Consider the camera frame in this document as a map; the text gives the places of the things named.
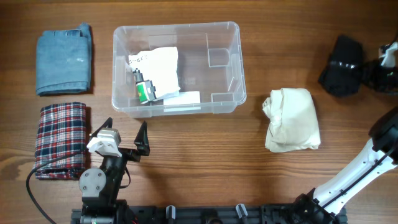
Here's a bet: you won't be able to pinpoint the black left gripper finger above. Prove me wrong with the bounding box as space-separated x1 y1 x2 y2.
134 121 150 156
90 117 113 137

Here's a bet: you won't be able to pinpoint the black garment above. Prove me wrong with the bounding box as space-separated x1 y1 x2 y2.
318 35 364 98

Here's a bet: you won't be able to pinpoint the white printed t-shirt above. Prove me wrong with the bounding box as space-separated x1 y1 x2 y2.
128 47 200 106

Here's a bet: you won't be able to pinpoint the clear plastic storage bin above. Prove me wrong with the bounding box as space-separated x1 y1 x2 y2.
112 21 247 118

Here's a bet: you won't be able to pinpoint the cream cloth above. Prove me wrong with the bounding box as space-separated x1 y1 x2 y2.
262 88 321 153

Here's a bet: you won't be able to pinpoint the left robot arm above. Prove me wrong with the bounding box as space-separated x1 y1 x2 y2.
71 118 150 224

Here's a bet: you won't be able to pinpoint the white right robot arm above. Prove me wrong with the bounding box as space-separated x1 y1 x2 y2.
286 40 397 223

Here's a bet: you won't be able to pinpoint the folded red plaid shirt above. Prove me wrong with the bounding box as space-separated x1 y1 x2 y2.
34 102 86 180

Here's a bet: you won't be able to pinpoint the folded blue denim jeans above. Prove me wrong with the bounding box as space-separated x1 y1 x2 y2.
35 23 92 96

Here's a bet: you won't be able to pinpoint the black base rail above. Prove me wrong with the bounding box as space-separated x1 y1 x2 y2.
71 204 348 224

